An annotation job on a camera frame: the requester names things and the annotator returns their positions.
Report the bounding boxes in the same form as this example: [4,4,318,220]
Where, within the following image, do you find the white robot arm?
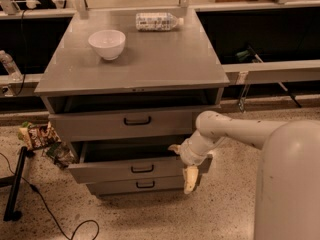
[169,111,320,240]

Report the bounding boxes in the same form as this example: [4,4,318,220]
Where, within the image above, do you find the white ceramic bowl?
[88,30,126,60]

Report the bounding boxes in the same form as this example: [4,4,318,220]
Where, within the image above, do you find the green black tool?
[236,45,263,63]

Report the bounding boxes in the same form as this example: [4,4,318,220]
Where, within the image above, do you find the grey bottom drawer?
[87,175,184,196]

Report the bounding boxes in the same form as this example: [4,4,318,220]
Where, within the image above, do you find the grey drawer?
[69,141,186,184]
[48,104,222,142]
[87,175,184,196]

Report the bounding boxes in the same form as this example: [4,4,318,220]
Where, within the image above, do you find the black stand leg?
[0,146,28,222]

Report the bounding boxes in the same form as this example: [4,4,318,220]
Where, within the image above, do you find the grey top drawer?
[48,104,222,142]

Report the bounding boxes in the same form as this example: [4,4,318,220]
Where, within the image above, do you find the clear plastic water bottle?
[136,12,184,32]

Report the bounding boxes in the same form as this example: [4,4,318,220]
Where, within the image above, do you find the clear bottle at left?
[0,50,23,82]

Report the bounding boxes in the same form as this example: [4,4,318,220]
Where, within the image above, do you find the grey drawer cabinet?
[35,9,229,197]

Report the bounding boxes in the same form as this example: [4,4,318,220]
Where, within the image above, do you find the black floor cable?
[0,152,100,240]

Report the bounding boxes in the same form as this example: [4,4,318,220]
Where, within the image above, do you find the brown snack bag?
[18,122,60,150]

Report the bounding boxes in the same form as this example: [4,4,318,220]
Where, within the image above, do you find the grey metal rail frame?
[1,0,319,97]

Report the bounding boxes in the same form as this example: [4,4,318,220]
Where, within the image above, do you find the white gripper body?
[180,139,207,166]

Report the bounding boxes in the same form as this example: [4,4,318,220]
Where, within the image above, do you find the green snack bag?
[46,142,75,169]

